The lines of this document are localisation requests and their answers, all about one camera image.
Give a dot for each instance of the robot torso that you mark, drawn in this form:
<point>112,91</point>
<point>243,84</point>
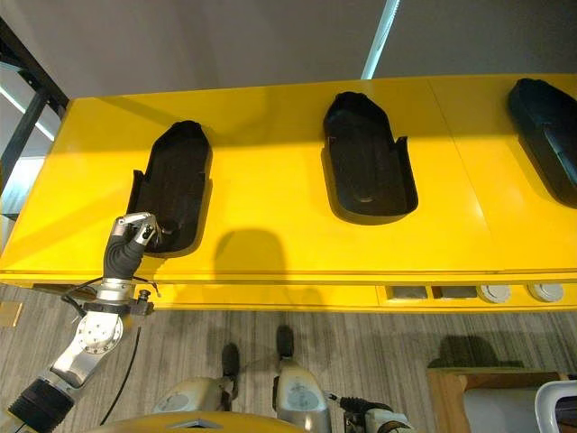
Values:
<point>198,425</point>

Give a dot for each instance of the wooden crate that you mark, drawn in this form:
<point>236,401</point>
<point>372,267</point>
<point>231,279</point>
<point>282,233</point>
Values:
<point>455,397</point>

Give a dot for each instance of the white light strip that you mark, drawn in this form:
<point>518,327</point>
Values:
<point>378,40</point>

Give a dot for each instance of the black sole-shaped part overturned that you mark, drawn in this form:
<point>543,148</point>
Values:
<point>547,131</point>

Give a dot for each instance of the white plastic box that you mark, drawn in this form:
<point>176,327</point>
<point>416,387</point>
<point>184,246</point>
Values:
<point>556,406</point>

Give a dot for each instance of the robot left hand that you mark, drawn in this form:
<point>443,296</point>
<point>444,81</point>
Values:
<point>122,257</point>

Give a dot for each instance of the white round socket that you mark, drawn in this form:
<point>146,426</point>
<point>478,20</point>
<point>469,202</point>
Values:
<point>495,293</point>

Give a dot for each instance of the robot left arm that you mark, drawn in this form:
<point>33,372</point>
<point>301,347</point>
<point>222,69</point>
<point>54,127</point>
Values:
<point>92,336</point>

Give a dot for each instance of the black sole-shaped part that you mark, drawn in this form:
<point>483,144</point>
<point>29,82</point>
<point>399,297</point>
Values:
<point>173,180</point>
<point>367,167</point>
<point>547,131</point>

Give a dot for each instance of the black metal frame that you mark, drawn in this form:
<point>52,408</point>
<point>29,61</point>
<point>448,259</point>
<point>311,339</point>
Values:
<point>27,85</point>

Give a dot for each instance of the yellow shelf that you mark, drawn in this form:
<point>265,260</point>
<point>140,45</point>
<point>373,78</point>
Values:
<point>279,216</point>

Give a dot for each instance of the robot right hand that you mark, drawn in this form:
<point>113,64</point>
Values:
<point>381,419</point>

